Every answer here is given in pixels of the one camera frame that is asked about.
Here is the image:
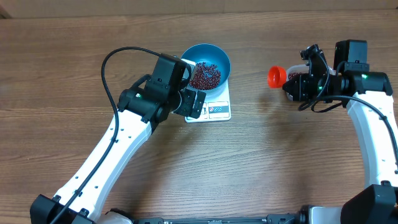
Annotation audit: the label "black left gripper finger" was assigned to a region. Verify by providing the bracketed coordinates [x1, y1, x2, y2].
[174, 90, 197, 116]
[190, 91, 206, 119]

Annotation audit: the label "red plastic measuring scoop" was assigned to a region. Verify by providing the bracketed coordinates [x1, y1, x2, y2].
[267, 65, 287, 88]

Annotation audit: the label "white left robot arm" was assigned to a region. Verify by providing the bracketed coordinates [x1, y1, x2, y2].
[30, 86, 206, 223]

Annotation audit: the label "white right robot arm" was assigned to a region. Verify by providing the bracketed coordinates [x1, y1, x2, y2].
[227, 39, 397, 223]

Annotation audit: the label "red beans in bowl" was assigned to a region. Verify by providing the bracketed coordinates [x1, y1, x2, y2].
[189, 62, 221, 90]

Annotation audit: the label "white digital kitchen scale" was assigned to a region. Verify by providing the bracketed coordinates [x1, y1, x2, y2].
[185, 81, 231, 123]

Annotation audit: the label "teal plastic bowl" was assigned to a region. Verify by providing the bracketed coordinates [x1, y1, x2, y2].
[182, 44, 231, 92]

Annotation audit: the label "clear plastic bean container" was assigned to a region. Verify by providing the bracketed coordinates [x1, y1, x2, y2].
[286, 64, 336, 101]

